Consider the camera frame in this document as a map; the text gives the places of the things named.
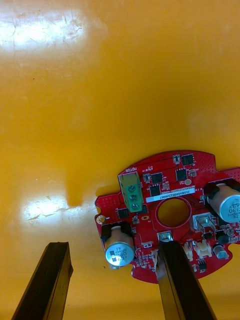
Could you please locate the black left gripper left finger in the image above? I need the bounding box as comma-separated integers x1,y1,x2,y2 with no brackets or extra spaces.
11,241,74,320

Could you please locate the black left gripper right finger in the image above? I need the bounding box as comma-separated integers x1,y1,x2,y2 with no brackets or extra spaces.
155,240,218,320

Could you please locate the round red circuit board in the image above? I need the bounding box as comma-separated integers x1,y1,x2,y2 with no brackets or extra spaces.
94,150,240,285

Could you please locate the yellow-orange plastic bin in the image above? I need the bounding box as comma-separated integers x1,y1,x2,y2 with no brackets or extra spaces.
0,0,240,320

